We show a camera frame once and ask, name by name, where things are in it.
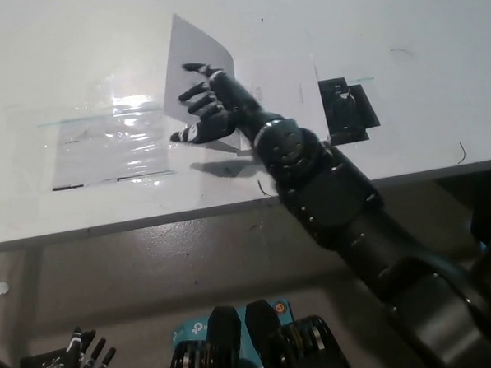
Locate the white grey softcover book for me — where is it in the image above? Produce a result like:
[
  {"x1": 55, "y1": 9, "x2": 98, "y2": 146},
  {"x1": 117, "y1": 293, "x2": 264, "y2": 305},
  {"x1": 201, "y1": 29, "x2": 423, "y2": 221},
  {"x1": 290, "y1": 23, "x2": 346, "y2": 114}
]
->
[{"x1": 158, "y1": 6, "x2": 327, "y2": 163}]

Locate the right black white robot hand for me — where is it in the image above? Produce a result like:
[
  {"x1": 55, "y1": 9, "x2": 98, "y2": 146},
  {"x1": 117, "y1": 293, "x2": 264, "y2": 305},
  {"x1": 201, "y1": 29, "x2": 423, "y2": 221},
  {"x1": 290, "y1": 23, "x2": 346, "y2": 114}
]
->
[{"x1": 165, "y1": 58, "x2": 276, "y2": 151}]

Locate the grey desk leg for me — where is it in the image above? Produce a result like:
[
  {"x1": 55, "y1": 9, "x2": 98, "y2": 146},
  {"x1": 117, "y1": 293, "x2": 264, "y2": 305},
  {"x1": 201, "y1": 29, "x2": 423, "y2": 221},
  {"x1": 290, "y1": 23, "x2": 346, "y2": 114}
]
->
[{"x1": 21, "y1": 247, "x2": 49, "y2": 343}]

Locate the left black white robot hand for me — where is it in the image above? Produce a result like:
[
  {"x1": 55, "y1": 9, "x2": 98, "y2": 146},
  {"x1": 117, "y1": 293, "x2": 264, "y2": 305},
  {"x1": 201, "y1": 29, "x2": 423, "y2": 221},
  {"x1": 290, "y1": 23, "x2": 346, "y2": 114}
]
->
[{"x1": 37, "y1": 324, "x2": 118, "y2": 368}]

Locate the black flat bracket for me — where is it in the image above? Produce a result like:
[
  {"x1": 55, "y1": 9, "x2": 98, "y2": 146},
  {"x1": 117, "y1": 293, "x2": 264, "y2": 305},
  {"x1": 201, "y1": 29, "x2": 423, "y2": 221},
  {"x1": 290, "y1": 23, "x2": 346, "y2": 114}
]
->
[{"x1": 317, "y1": 75, "x2": 382, "y2": 147}]

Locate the black object under desk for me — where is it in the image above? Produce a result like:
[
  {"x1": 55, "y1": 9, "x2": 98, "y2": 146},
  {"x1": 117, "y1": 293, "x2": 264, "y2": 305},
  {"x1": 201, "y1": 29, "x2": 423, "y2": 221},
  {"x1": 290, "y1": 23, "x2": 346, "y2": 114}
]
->
[{"x1": 433, "y1": 170, "x2": 491, "y2": 245}]

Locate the teal cardboard box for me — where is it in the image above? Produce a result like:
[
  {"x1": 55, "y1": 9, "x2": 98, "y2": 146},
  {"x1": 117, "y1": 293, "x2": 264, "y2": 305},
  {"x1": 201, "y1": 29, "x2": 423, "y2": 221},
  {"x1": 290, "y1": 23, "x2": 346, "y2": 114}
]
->
[{"x1": 169, "y1": 299, "x2": 298, "y2": 368}]

